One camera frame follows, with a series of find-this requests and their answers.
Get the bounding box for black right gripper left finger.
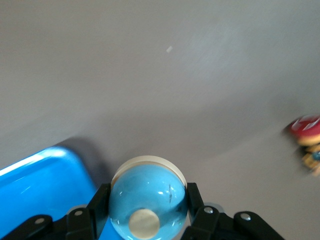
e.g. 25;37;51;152
0;183;111;240

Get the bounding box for blue dome bell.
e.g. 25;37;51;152
108;155;189;238

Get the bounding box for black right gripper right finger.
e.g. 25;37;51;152
182;182;286;240

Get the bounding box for blue plastic tray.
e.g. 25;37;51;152
0;146;118;240

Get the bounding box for yellow red emergency button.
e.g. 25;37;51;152
284;114;320;177

